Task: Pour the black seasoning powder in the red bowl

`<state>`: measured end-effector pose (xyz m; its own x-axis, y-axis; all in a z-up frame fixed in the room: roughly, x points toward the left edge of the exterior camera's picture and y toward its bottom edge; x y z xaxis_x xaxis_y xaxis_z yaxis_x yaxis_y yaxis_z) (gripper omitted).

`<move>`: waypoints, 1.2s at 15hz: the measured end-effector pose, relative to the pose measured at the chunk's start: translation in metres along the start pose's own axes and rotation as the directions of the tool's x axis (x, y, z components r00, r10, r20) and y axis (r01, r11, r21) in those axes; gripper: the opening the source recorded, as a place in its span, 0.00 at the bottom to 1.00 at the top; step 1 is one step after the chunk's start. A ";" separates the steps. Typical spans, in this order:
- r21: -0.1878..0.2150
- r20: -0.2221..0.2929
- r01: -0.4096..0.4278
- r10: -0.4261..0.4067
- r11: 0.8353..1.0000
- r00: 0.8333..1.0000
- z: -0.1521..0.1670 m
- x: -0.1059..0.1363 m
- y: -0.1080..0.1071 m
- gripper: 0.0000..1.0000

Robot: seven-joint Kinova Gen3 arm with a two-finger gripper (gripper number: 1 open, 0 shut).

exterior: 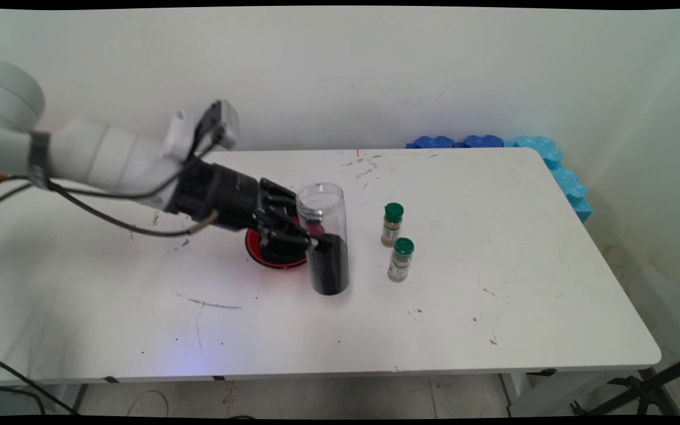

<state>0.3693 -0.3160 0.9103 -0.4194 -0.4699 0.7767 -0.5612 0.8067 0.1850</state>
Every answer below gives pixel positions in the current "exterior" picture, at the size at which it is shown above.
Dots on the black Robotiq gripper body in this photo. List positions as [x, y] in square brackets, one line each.
[222, 195]

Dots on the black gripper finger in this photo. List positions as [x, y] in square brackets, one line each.
[284, 245]
[278, 195]

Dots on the clear plastic jar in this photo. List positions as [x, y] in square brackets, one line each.
[331, 271]

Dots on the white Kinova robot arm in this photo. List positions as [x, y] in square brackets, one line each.
[104, 156]

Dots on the red bowl black rim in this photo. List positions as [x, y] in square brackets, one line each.
[253, 251]

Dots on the green-capped spice bottle barcode label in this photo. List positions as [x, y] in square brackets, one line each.
[392, 227]

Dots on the green-capped spice bottle pepper print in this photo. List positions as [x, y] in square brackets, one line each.
[401, 262]

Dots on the dark blue foam mat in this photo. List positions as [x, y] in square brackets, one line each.
[434, 142]

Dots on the white table leg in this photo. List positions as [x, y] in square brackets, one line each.
[67, 398]
[523, 392]

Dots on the light blue foam mat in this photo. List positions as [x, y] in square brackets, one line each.
[564, 177]

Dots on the black tripod stand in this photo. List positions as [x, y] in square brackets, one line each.
[647, 389]

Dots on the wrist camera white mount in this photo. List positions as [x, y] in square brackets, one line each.
[228, 124]

